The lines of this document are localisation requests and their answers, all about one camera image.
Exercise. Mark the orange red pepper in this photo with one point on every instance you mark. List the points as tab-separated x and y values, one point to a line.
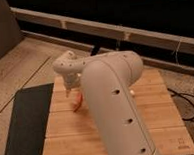
78	103

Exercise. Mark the wooden shelf rail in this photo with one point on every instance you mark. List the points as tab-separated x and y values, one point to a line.
143	37

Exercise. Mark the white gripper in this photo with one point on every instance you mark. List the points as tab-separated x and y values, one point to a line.
71	81

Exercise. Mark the brown cabinet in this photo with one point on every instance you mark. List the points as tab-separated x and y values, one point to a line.
10	33

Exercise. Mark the black floor mat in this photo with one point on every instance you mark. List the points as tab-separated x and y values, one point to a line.
28	122

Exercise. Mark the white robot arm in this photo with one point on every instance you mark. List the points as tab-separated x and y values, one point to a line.
105	80

